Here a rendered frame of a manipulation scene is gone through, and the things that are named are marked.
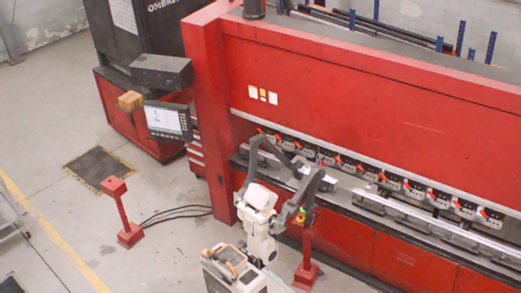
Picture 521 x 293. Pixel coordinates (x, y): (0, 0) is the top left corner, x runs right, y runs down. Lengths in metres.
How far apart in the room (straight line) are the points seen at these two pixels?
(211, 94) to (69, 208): 2.55
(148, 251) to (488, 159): 3.43
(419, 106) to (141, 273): 3.15
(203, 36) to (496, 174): 2.45
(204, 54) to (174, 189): 2.24
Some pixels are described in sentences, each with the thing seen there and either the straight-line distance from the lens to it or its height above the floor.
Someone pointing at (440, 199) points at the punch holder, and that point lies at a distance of 4.07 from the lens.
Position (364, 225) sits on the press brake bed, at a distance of 4.47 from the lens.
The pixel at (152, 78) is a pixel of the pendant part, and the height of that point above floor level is 1.85.
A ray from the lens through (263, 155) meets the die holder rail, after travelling 4.85.
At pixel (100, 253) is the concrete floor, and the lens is 5.65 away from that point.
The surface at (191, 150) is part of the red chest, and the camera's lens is 5.85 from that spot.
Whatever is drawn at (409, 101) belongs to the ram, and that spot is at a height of 2.01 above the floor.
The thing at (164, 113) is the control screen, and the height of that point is 1.52.
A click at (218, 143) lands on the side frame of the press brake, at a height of 1.12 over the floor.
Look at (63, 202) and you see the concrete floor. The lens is 6.43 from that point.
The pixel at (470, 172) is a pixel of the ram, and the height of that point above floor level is 1.59.
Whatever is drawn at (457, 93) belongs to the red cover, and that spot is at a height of 2.19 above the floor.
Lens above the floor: 3.97
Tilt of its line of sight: 37 degrees down
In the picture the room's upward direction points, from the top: 5 degrees counter-clockwise
